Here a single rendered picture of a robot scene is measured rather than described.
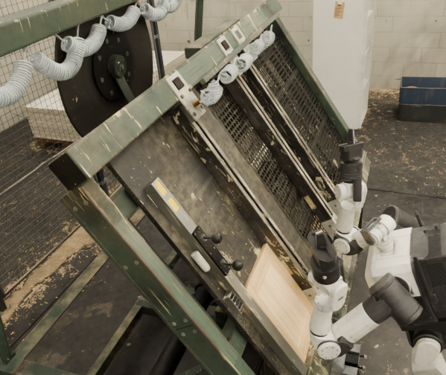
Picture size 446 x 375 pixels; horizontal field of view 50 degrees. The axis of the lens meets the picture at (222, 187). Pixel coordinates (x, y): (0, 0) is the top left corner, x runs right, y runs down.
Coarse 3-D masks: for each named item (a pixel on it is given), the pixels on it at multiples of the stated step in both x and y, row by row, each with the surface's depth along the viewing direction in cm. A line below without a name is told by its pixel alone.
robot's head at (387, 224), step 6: (384, 216) 173; (378, 222) 172; (384, 222) 170; (390, 222) 171; (372, 228) 170; (378, 228) 170; (384, 228) 170; (390, 228) 170; (378, 234) 168; (384, 234) 170; (384, 240) 171; (390, 240) 172; (378, 246) 173; (384, 246) 171
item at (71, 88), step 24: (144, 24) 251; (120, 48) 231; (144, 48) 254; (96, 72) 215; (120, 72) 227; (144, 72) 256; (72, 96) 202; (96, 96) 218; (120, 96) 235; (72, 120) 204; (96, 120) 220
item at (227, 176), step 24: (192, 96) 184; (216, 96) 176; (192, 120) 183; (192, 144) 188; (216, 144) 190; (216, 168) 190; (240, 192) 192; (264, 216) 199; (264, 240) 201; (288, 264) 203; (312, 288) 205
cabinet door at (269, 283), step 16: (272, 256) 200; (256, 272) 187; (272, 272) 196; (288, 272) 205; (256, 288) 183; (272, 288) 192; (288, 288) 201; (272, 304) 187; (288, 304) 196; (304, 304) 205; (272, 320) 183; (288, 320) 192; (304, 320) 201; (288, 336) 187; (304, 336) 195; (304, 352) 191
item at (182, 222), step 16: (160, 208) 162; (176, 224) 163; (192, 224) 165; (192, 240) 164; (208, 256) 166; (224, 288) 171; (240, 288) 172; (256, 304) 176; (256, 320) 174; (272, 336) 176; (288, 352) 179; (288, 368) 182; (304, 368) 183
